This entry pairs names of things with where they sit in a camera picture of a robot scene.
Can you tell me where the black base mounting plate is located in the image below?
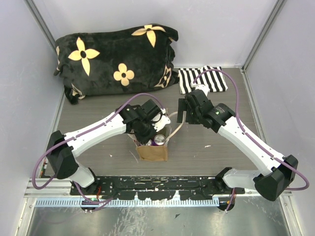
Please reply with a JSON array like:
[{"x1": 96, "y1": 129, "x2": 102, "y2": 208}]
[{"x1": 82, "y1": 176, "x2": 232, "y2": 201}]

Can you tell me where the aluminium rail frame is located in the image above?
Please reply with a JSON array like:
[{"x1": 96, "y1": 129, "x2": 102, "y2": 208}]
[{"x1": 24, "y1": 176, "x2": 293, "y2": 207}]

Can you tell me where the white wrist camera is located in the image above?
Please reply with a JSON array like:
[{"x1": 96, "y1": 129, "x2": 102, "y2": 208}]
[
  {"x1": 191, "y1": 83, "x2": 210, "y2": 96},
  {"x1": 151, "y1": 108, "x2": 171, "y2": 132}
]

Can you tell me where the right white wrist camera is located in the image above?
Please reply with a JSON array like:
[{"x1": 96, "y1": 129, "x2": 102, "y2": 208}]
[{"x1": 191, "y1": 83, "x2": 210, "y2": 96}]

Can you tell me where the black white striped cloth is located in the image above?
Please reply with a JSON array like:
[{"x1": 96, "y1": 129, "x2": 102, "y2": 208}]
[{"x1": 178, "y1": 65, "x2": 228, "y2": 94}]

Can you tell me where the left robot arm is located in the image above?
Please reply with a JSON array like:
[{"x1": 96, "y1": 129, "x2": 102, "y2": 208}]
[{"x1": 47, "y1": 99, "x2": 170, "y2": 195}]

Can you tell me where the purple soda can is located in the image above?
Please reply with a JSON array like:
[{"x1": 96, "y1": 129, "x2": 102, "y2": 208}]
[{"x1": 153, "y1": 134, "x2": 166, "y2": 146}]

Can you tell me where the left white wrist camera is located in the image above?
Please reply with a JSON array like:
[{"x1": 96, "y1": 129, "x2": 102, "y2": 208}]
[{"x1": 151, "y1": 108, "x2": 171, "y2": 132}]

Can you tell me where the black floral plush blanket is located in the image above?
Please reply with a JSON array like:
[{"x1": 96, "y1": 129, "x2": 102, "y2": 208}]
[{"x1": 54, "y1": 24, "x2": 179, "y2": 105}]

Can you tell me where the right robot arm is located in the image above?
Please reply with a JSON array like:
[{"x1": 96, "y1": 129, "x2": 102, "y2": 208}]
[{"x1": 177, "y1": 89, "x2": 298, "y2": 201}]

